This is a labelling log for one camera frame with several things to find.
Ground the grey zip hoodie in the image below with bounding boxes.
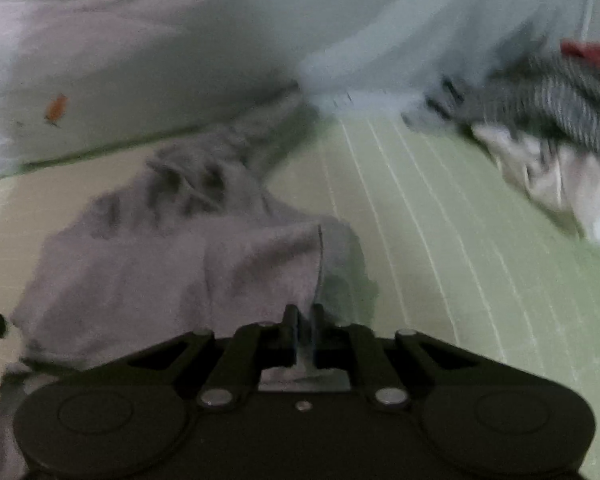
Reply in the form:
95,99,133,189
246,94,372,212
0,91,378,479

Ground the green checked bed sheet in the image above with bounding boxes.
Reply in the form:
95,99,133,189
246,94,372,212
0,116,600,479

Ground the white garment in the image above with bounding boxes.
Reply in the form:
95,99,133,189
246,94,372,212
471,124,600,249

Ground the light green carrot-print quilt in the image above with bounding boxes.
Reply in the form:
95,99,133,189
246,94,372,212
0,0,592,177

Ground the grey plaid shirt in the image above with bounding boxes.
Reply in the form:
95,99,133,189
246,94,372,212
401,55,600,156

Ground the red garment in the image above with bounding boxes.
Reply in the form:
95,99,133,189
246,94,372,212
560,40,600,69

